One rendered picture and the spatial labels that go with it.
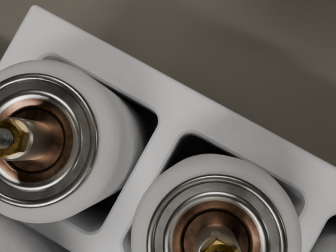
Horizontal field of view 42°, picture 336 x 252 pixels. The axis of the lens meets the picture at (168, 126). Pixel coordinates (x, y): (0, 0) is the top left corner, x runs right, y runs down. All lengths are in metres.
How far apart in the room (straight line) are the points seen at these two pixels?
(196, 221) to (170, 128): 0.09
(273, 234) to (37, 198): 0.13
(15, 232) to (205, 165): 0.15
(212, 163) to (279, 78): 0.28
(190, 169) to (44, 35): 0.16
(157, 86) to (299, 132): 0.23
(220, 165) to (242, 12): 0.30
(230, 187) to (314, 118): 0.28
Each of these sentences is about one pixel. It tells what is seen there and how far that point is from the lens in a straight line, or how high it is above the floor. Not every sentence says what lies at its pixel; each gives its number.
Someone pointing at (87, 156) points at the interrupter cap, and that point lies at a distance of 0.25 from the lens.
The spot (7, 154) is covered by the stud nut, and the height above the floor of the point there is 0.29.
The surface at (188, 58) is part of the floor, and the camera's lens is 0.50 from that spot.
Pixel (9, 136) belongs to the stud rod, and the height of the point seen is 0.29.
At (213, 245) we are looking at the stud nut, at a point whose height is 0.29.
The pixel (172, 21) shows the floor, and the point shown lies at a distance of 0.52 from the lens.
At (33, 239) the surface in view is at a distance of 0.34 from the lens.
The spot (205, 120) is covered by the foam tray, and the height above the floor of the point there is 0.18.
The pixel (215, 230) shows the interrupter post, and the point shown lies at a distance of 0.22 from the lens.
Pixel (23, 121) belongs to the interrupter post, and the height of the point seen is 0.28.
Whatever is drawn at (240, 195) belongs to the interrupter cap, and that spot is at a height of 0.25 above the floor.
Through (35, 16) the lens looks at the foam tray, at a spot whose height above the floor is 0.18.
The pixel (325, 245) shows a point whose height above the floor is 0.17.
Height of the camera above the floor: 0.49
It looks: 85 degrees down
